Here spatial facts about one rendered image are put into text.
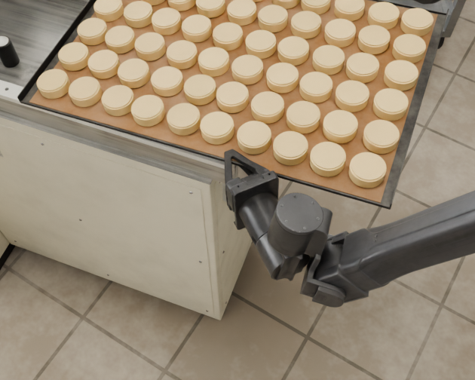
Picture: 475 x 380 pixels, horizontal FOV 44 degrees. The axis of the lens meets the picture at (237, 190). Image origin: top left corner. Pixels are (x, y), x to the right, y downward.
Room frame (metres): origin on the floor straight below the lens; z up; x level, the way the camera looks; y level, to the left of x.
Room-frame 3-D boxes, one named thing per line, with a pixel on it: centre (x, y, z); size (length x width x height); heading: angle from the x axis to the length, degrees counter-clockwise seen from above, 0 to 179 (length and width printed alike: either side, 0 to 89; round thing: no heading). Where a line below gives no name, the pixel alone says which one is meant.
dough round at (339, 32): (0.71, -0.17, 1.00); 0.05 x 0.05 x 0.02
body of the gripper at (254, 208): (0.37, -0.03, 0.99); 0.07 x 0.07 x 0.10; 24
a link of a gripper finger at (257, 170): (0.44, -0.01, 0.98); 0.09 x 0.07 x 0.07; 24
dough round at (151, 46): (0.70, 0.14, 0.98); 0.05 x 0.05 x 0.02
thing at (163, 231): (0.79, 0.31, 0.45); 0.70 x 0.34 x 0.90; 70
